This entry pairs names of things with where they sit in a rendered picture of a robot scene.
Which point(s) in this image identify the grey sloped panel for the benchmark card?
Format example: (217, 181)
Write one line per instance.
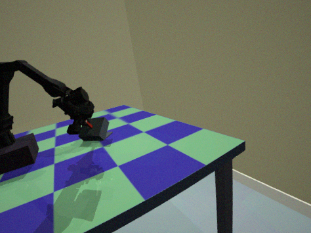
(97, 132)

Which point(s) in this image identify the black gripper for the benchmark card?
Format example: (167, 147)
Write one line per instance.
(75, 127)

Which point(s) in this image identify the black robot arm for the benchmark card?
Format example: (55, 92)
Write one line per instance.
(52, 86)

